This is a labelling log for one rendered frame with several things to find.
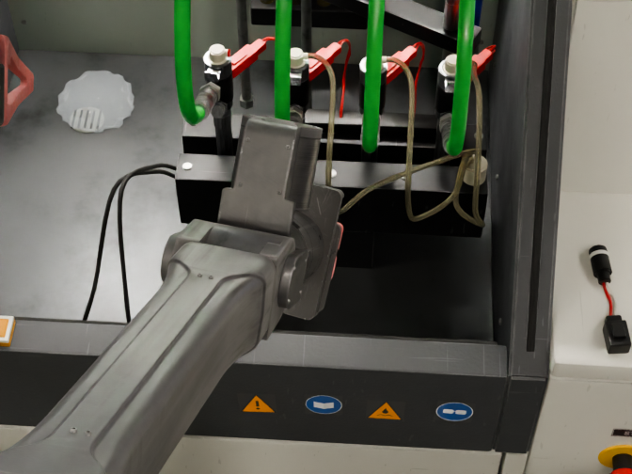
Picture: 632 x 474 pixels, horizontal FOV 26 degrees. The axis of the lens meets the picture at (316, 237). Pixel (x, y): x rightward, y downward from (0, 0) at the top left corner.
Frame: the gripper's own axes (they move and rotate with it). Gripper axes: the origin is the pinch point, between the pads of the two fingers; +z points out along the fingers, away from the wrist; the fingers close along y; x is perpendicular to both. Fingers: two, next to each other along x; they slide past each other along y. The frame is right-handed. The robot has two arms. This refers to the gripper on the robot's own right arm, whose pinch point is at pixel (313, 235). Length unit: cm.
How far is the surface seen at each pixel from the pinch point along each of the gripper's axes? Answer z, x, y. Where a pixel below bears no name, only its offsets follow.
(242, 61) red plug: 28.8, 17.4, 11.7
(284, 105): 8.6, 7.0, 9.4
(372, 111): 11.1, -0.5, 10.6
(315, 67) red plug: 29.9, 9.8, 12.9
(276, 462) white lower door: 36.8, 5.8, -31.5
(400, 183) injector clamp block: 36.3, -0.7, 2.5
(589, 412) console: 32.0, -26.0, -15.4
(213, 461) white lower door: 36, 13, -33
